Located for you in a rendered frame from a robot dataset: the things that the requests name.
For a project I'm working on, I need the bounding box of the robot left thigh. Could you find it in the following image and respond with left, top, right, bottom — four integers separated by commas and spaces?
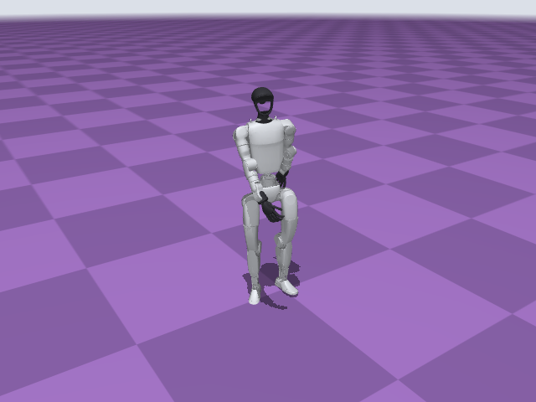
274, 188, 298, 248

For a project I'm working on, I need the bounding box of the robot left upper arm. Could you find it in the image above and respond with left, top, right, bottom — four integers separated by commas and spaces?
280, 119, 296, 159

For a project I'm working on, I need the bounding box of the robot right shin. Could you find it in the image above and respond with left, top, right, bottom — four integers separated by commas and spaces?
247, 250, 260, 291

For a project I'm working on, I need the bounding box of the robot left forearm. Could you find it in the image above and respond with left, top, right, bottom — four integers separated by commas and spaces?
279, 155, 295, 175

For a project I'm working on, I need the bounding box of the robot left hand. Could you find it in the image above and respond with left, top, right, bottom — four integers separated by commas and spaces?
276, 170, 289, 188

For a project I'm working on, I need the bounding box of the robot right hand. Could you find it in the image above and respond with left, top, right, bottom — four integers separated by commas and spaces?
257, 191, 285, 223

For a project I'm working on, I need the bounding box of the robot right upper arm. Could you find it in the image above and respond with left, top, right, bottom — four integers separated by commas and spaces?
233, 125, 257, 171

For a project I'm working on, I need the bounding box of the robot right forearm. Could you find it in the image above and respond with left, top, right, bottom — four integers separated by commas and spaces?
243, 161, 264, 202

